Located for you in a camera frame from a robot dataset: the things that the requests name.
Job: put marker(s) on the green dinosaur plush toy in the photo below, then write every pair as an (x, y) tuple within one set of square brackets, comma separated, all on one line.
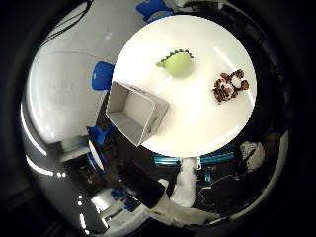
[(178, 64)]

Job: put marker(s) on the grey fabric container box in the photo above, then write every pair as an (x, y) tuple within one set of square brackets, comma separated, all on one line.
[(135, 113)]

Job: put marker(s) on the person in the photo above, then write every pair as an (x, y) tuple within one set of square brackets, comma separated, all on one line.
[(252, 154)]

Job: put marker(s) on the blue chair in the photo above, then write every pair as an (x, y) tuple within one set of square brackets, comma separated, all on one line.
[(98, 134), (102, 76), (154, 10)]

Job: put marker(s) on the brown striped tiger plush toy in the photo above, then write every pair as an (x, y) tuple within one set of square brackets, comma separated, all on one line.
[(228, 86)]

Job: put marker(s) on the cyan aluminium frame rail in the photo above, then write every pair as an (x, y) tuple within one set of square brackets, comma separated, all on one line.
[(210, 158)]

